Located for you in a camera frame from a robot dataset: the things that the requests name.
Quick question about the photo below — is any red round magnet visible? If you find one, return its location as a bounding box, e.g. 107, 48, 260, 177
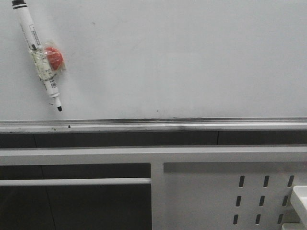
43, 41, 66, 72

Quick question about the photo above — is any white black whiteboard marker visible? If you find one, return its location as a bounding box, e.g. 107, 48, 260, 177
12, 0, 62, 112

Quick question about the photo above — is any white whiteboard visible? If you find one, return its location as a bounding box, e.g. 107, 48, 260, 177
0, 0, 307, 121

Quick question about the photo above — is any white perforated metal rack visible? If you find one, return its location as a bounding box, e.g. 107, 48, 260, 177
0, 146, 307, 230

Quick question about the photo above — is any white plastic marker tray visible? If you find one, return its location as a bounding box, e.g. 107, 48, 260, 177
291, 185, 307, 230

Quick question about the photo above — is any aluminium whiteboard tray rail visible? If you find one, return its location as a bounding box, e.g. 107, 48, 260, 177
0, 117, 307, 134

